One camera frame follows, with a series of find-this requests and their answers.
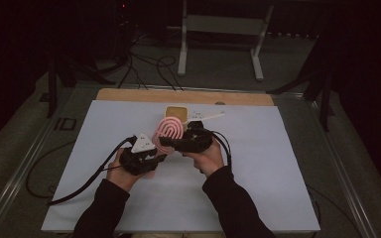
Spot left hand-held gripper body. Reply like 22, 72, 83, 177
118, 132, 162, 177

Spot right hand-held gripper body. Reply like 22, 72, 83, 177
178, 111, 226, 154

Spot brown square toast piece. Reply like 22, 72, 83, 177
164, 104, 191, 125

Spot person's right hand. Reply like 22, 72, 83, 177
182, 138, 226, 178

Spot person's left hand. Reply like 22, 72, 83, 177
106, 148, 147, 193

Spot white table mat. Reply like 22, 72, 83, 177
41, 99, 321, 234

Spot black tripod stand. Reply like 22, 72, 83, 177
266, 36, 336, 133
39, 56, 117, 118

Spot grey metal stand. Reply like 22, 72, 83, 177
177, 0, 275, 82

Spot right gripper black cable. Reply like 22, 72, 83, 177
210, 130, 233, 173

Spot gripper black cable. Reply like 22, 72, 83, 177
210, 130, 233, 173
47, 135, 137, 206

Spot black floor cable loops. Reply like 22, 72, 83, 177
117, 49, 185, 92

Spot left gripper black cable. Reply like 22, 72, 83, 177
47, 135, 137, 206

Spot thin black floor cable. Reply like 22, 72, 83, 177
25, 140, 77, 199

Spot metal floor rail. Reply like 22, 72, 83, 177
0, 95, 77, 238
306, 95, 381, 238

